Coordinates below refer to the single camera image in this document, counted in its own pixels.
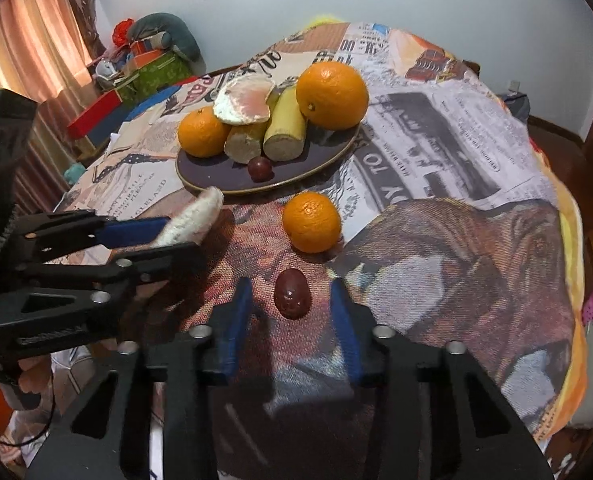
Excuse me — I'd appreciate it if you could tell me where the large orange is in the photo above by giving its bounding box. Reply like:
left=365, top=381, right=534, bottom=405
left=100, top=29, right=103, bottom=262
left=295, top=61, right=370, bottom=132

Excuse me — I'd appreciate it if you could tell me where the medium orange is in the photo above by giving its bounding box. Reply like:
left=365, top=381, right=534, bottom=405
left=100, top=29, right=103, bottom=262
left=177, top=107, right=232, bottom=159

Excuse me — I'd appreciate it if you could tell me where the red and blue flat box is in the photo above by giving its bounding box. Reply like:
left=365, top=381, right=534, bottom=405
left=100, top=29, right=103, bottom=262
left=66, top=90, right=126, bottom=142

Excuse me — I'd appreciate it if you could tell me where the wide peeled pomelo piece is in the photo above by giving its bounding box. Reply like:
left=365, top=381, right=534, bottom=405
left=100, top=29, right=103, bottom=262
left=212, top=73, right=278, bottom=126

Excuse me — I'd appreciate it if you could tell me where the green patterned box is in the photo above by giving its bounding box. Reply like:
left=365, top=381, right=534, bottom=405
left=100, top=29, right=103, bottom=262
left=118, top=52, right=193, bottom=107

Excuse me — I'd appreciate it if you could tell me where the red plastic bag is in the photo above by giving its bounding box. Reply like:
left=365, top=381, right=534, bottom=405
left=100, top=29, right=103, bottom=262
left=113, top=18, right=134, bottom=46

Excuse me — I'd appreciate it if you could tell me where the brown patterned curtain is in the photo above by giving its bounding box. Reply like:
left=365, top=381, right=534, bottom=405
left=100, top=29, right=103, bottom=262
left=58, top=0, right=109, bottom=63

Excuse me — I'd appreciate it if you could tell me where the person's left hand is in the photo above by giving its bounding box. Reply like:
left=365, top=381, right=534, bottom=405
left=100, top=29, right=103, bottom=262
left=16, top=337, right=120, bottom=396

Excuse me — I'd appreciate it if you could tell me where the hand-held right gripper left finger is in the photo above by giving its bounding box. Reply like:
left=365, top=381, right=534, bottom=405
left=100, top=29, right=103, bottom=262
left=26, top=276, right=255, bottom=480

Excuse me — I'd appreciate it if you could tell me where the white plastic bag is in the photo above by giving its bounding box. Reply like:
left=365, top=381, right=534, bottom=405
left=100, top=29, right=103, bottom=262
left=93, top=57, right=128, bottom=87

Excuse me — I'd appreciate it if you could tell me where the narrow peeled pomelo piece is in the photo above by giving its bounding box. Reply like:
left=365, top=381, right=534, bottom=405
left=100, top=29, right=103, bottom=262
left=151, top=185, right=225, bottom=249

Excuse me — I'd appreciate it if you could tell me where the small orange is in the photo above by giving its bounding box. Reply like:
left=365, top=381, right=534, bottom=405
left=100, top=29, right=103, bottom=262
left=282, top=191, right=343, bottom=255

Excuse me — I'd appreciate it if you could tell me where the orange box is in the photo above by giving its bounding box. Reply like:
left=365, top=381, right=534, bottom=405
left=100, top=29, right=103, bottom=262
left=128, top=39, right=168, bottom=59

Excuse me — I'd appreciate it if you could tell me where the dark purple round plate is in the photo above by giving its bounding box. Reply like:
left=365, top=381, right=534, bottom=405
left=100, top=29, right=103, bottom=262
left=176, top=119, right=363, bottom=196

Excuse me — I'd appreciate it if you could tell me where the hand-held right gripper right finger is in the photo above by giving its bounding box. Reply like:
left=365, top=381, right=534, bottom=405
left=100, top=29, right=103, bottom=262
left=329, top=277, right=555, bottom=480

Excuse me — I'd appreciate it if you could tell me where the red date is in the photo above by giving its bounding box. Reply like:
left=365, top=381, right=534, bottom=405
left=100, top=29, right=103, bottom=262
left=273, top=268, right=312, bottom=320
left=247, top=155, right=272, bottom=183

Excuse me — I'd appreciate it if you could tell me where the pink striped curtain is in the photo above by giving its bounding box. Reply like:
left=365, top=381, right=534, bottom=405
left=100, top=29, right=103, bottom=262
left=0, top=0, right=96, bottom=98

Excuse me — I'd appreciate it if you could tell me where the sugarcane piece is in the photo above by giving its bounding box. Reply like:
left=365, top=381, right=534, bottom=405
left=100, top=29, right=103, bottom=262
left=262, top=84, right=309, bottom=162
left=223, top=120, right=272, bottom=165

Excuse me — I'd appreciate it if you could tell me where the grey backpack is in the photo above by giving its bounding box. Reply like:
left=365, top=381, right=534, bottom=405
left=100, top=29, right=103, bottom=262
left=501, top=92, right=533, bottom=124

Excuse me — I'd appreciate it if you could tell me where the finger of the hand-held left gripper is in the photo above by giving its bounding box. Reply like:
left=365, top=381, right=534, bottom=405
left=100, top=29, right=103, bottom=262
left=25, top=241, right=208, bottom=297
left=18, top=209, right=171, bottom=263

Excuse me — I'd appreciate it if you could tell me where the yellow hoop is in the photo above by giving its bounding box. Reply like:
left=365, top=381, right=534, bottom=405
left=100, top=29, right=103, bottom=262
left=305, top=13, right=348, bottom=27

